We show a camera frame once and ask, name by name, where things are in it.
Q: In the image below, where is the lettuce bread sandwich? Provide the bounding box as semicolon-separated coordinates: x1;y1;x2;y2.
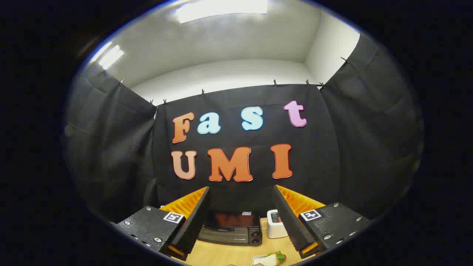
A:
255;251;287;266

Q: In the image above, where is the black toaster oven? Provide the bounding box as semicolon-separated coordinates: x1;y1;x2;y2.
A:
198;211;263;246

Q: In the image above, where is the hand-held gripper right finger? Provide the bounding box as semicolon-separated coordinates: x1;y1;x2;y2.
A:
273;185;372;259

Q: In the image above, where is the ceiling light panel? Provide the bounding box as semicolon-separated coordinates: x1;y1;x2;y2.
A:
98;44;125;71
176;0;268;24

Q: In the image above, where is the white pop-up toaster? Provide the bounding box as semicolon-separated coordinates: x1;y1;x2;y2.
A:
267;209;289;239

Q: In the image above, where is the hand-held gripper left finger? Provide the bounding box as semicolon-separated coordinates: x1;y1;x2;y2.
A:
115;186;211;261

